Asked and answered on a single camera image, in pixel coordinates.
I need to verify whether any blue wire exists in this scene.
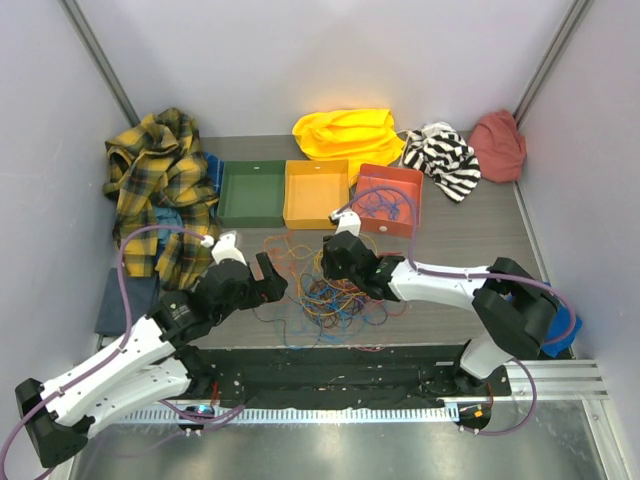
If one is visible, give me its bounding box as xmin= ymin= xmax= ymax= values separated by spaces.
xmin=277 ymin=254 xmax=386 ymax=351

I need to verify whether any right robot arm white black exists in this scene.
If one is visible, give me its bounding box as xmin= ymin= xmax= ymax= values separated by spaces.
xmin=321 ymin=231 xmax=560 ymax=395

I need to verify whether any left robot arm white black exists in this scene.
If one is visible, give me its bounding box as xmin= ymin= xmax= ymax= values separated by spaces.
xmin=15 ymin=253 xmax=288 ymax=469

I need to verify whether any red orange plastic tray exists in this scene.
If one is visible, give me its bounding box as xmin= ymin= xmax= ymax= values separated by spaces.
xmin=351 ymin=164 xmax=424 ymax=238

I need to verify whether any yellow plastic tray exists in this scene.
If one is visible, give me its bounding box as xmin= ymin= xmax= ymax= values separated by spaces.
xmin=283 ymin=160 xmax=349 ymax=230

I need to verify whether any green plastic tray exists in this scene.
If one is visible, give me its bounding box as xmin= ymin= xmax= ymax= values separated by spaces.
xmin=216 ymin=160 xmax=286 ymax=229

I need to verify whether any dark grey folded cloth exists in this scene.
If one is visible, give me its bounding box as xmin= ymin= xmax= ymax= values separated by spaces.
xmin=94 ymin=268 xmax=160 ymax=337

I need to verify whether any yellow plaid flannel shirt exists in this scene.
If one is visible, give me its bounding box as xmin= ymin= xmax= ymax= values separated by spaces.
xmin=103 ymin=108 xmax=218 ymax=290

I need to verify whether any blue towel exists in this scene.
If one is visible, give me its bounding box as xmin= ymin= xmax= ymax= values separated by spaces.
xmin=204 ymin=152 xmax=224 ymax=195

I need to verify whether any yellow cloth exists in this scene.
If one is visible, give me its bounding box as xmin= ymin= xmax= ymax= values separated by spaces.
xmin=292 ymin=108 xmax=404 ymax=165

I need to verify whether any black white striped cloth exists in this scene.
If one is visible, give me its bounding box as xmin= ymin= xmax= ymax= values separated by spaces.
xmin=401 ymin=122 xmax=482 ymax=204

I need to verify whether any pink red cloth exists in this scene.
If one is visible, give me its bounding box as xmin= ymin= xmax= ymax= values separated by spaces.
xmin=468 ymin=110 xmax=527 ymax=183

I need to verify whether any blue cloth at right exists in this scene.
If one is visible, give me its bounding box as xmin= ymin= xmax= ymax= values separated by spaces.
xmin=541 ymin=305 xmax=583 ymax=358

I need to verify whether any black striped wire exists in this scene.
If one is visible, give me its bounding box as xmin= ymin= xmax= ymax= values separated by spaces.
xmin=249 ymin=299 xmax=289 ymax=346

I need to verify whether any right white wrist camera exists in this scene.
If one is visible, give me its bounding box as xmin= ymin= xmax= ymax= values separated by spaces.
xmin=329 ymin=208 xmax=361 ymax=237

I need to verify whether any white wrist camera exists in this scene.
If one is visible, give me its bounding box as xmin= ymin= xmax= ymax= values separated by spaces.
xmin=329 ymin=208 xmax=361 ymax=237
xmin=200 ymin=230 xmax=247 ymax=265

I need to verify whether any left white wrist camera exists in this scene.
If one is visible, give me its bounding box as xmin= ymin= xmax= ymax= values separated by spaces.
xmin=200 ymin=230 xmax=247 ymax=265

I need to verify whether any yellow wire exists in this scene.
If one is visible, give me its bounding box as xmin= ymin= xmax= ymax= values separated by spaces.
xmin=297 ymin=232 xmax=379 ymax=321

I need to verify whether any brown wire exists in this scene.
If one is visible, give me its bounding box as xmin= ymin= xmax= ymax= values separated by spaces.
xmin=304 ymin=279 xmax=361 ymax=321

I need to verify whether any slotted cable duct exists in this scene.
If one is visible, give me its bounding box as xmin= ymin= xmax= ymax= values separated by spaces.
xmin=117 ymin=403 xmax=459 ymax=425

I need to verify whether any left aluminium corner rail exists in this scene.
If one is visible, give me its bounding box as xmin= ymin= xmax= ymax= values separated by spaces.
xmin=59 ymin=0 xmax=140 ymax=126

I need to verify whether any aluminium corner rail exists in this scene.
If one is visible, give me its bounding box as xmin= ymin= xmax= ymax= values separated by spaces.
xmin=513 ymin=0 xmax=594 ymax=127
xmin=59 ymin=0 xmax=140 ymax=126

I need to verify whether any right aluminium corner rail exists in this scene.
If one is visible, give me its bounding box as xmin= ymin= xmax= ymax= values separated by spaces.
xmin=513 ymin=0 xmax=594 ymax=127

